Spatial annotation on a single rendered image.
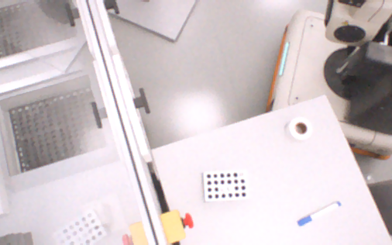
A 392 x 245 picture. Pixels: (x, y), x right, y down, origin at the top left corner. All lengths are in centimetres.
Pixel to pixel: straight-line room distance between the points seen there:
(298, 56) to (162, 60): 74
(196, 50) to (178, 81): 21
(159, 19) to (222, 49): 40
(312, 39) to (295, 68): 18
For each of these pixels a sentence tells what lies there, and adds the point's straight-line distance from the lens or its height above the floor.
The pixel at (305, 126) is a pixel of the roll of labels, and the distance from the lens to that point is 106.
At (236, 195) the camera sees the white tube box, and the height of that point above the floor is 76.
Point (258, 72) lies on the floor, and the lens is 197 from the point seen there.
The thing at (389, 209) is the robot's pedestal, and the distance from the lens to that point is 150.
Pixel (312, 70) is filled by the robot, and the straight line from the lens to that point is 174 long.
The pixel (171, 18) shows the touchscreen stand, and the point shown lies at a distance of 206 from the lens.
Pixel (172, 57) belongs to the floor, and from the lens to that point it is 197.
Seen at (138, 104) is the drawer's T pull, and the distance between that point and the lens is 90.
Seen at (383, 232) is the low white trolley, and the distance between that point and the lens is 115.
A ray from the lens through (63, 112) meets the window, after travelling 32.
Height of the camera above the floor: 176
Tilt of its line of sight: 75 degrees down
